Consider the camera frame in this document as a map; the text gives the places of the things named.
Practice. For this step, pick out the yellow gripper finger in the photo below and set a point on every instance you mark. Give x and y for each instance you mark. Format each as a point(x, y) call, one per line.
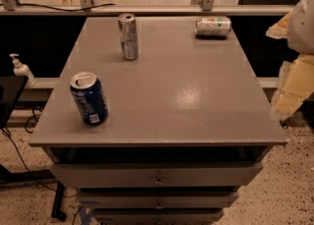
point(295, 85)
point(279, 30)

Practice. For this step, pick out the silver redbull can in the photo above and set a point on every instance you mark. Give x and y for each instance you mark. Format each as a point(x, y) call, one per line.
point(128, 36)

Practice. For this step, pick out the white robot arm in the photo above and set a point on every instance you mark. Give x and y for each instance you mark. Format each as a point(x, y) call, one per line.
point(301, 28)

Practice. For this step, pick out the blue pepsi can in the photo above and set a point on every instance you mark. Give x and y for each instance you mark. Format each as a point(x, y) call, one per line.
point(86, 90)

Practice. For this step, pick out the white pump dispenser bottle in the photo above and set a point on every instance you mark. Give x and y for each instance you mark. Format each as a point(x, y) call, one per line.
point(21, 69)

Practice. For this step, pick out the black side table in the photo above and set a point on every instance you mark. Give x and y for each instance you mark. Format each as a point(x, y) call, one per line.
point(11, 89)

